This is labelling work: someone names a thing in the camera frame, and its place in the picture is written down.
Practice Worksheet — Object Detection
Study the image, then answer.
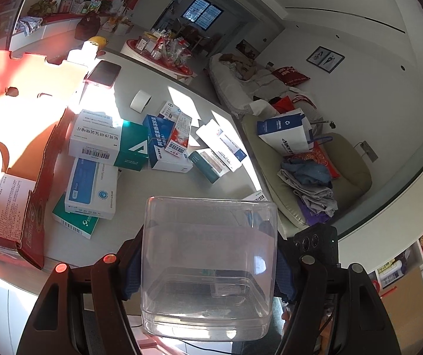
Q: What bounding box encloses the white teal triangle medicine box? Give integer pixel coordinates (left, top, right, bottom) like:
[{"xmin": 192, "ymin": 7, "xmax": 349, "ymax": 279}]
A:
[{"xmin": 69, "ymin": 110, "xmax": 148, "ymax": 172}]

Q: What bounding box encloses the red white Daktarin box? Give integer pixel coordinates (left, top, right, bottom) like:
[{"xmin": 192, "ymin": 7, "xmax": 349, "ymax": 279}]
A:
[{"xmin": 165, "ymin": 112, "xmax": 192, "ymax": 157}]

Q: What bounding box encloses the red case smartphone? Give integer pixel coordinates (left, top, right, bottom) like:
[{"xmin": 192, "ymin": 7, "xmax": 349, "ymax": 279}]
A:
[{"xmin": 85, "ymin": 60, "xmax": 121, "ymax": 87}]

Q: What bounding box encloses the white blue stripe medicine box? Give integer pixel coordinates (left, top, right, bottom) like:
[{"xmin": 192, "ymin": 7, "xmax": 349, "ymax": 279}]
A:
[{"xmin": 64, "ymin": 158, "xmax": 118, "ymax": 220}]

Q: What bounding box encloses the red round coffee table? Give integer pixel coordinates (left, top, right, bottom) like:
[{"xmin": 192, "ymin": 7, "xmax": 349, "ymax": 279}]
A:
[{"xmin": 121, "ymin": 31, "xmax": 196, "ymax": 83}]

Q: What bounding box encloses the olive green armchair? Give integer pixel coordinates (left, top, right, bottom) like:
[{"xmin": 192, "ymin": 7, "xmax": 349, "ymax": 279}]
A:
[{"xmin": 242, "ymin": 114, "xmax": 372, "ymax": 235}]

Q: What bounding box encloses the white repaglinide stamped box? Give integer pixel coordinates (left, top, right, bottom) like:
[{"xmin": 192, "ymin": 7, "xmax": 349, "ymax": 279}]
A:
[{"xmin": 158, "ymin": 100, "xmax": 181, "ymax": 122}]

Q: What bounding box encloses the red cushion on sofa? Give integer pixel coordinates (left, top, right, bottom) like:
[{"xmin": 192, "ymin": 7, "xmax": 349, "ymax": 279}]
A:
[{"xmin": 272, "ymin": 67, "xmax": 310, "ymax": 87}]

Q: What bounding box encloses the clear plastic container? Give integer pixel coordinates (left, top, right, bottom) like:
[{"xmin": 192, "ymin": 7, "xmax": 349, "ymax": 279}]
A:
[{"xmin": 140, "ymin": 196, "xmax": 278, "ymax": 342}]

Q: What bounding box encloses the blue capsule medicine box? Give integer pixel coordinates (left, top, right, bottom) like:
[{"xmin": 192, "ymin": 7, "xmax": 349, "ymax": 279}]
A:
[{"xmin": 142, "ymin": 114, "xmax": 192, "ymax": 173}]

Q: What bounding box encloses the green orange cefixime medicine box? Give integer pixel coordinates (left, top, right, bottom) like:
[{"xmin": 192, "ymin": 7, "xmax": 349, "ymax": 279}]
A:
[{"xmin": 189, "ymin": 148, "xmax": 230, "ymax": 183}]

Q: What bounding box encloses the red cardboard fruit box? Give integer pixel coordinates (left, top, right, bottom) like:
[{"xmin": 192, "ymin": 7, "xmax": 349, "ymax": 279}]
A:
[{"xmin": 0, "ymin": 51, "xmax": 86, "ymax": 268}]

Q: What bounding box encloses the green white metformin box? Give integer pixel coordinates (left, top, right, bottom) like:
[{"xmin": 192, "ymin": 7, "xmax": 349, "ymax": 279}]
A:
[{"xmin": 52, "ymin": 193, "xmax": 98, "ymax": 240}]

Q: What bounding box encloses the white sofa with blankets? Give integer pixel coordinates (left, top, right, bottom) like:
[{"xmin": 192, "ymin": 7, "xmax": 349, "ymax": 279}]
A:
[{"xmin": 208, "ymin": 54, "xmax": 309, "ymax": 115}]

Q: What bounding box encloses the pile of folded clothes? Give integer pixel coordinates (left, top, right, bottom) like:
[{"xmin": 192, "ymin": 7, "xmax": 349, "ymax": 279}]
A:
[{"xmin": 277, "ymin": 159, "xmax": 338, "ymax": 226}]

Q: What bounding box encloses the white blue paper shopping bag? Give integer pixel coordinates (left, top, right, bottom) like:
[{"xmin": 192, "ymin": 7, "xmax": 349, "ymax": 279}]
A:
[{"xmin": 256, "ymin": 108, "xmax": 314, "ymax": 156}]

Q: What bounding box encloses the long white blue medicine box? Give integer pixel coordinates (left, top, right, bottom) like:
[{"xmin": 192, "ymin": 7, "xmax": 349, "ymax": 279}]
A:
[{"xmin": 196, "ymin": 120, "xmax": 247, "ymax": 172}]

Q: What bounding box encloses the orange fruit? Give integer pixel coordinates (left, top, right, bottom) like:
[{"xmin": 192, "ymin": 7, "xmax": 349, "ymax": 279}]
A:
[{"xmin": 89, "ymin": 36, "xmax": 109, "ymax": 50}]

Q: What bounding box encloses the framed wall picture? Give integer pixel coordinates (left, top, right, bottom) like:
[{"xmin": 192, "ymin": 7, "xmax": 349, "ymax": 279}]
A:
[{"xmin": 306, "ymin": 46, "xmax": 345, "ymax": 74}]

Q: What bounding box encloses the white tape roll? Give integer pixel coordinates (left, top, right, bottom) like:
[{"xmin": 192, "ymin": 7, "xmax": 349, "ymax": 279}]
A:
[{"xmin": 129, "ymin": 90, "xmax": 151, "ymax": 113}]

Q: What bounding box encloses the orange blue head medicine box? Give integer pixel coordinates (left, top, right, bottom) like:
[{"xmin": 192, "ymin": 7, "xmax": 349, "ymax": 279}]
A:
[{"xmin": 243, "ymin": 190, "xmax": 268, "ymax": 202}]

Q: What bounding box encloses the potted green plant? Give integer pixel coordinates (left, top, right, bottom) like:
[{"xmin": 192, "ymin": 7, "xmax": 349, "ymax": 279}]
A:
[{"xmin": 28, "ymin": 0, "xmax": 57, "ymax": 18}]

